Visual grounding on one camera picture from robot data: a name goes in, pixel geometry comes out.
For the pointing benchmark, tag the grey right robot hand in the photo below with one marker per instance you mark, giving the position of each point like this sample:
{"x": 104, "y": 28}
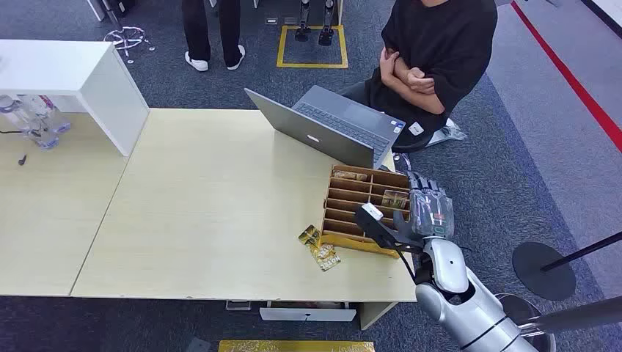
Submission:
{"x": 431, "y": 213}

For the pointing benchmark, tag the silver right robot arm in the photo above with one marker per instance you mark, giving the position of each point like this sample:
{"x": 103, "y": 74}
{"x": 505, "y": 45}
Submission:
{"x": 466, "y": 311}

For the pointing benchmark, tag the gold card in organizer slot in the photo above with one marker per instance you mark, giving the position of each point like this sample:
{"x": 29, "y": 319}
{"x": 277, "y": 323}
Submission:
{"x": 394, "y": 199}

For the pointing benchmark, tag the wooden slotted card organizer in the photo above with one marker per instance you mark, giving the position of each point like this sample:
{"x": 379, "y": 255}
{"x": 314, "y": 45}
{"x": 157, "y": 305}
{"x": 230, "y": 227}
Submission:
{"x": 355, "y": 213}

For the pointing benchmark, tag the gold card lying flat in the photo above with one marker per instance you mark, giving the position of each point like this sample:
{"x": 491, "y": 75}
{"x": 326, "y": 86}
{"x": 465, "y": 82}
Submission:
{"x": 350, "y": 175}

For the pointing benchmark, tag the gold hotel print card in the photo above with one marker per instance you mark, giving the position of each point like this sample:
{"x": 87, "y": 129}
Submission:
{"x": 326, "y": 258}

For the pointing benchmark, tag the small gold card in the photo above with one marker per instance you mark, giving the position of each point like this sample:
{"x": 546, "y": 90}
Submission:
{"x": 309, "y": 236}

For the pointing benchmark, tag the person's left hand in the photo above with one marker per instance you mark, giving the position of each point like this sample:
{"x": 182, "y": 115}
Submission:
{"x": 421, "y": 80}

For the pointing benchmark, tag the person's hand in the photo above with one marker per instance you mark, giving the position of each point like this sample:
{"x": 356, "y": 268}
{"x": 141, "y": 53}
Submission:
{"x": 387, "y": 57}
{"x": 421, "y": 80}

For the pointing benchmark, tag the person's right hand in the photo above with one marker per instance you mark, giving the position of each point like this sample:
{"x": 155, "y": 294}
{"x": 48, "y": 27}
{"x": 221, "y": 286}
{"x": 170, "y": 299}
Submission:
{"x": 387, "y": 57}

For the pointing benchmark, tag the seated person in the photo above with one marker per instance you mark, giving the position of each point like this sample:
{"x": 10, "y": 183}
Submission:
{"x": 437, "y": 39}

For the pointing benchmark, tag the standing person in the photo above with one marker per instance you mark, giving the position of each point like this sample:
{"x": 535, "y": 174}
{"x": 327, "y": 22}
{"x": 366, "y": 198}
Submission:
{"x": 199, "y": 29}

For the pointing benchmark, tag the clear plastic bag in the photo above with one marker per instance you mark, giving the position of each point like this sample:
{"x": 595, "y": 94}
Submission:
{"x": 449, "y": 132}

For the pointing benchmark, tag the white name tag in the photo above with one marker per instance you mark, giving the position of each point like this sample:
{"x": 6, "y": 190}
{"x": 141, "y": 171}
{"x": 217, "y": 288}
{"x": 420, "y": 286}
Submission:
{"x": 416, "y": 128}

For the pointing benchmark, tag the black round stand base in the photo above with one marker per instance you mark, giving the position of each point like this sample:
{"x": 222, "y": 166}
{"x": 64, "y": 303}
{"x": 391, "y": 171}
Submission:
{"x": 542, "y": 272}

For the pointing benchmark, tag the round metal stool base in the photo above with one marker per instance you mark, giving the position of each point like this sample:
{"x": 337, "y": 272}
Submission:
{"x": 522, "y": 311}

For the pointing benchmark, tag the grey open laptop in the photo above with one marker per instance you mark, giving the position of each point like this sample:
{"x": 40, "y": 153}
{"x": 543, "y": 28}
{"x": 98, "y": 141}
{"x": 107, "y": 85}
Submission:
{"x": 311, "y": 136}

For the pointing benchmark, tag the black stand pole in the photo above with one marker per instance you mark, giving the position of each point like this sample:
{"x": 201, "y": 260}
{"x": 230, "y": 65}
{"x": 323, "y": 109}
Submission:
{"x": 583, "y": 251}

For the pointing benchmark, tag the white desk drawer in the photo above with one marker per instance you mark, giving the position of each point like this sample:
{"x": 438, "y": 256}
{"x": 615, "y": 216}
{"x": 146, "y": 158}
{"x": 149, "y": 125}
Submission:
{"x": 306, "y": 314}

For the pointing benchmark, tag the grey metal pole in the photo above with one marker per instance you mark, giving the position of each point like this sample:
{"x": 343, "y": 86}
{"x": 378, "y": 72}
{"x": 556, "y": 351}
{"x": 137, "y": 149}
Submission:
{"x": 578, "y": 317}

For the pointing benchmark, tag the gold floor mat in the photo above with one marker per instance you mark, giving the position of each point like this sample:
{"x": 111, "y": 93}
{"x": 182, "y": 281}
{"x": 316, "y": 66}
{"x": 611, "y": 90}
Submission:
{"x": 296, "y": 346}

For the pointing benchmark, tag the yellow floor tape square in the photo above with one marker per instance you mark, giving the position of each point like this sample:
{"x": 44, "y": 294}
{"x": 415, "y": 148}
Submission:
{"x": 312, "y": 64}

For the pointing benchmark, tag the black robot legs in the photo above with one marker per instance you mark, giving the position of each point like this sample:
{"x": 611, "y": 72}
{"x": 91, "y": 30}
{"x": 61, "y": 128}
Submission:
{"x": 313, "y": 22}

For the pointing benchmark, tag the chrome chair base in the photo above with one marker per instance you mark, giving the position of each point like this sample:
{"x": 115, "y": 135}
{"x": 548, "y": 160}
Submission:
{"x": 126, "y": 39}

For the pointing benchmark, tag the clear plastic water bottle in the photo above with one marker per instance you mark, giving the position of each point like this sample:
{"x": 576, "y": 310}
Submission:
{"x": 29, "y": 124}
{"x": 51, "y": 114}

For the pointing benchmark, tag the white shelf unit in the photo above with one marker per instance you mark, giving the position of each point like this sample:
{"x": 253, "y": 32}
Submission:
{"x": 63, "y": 68}

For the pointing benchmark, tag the small black plug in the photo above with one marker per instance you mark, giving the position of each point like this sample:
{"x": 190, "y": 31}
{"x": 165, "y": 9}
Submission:
{"x": 22, "y": 159}

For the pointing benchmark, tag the black wrist camera pale box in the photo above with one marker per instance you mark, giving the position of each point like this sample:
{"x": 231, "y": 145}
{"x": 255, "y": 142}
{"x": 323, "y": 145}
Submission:
{"x": 375, "y": 224}

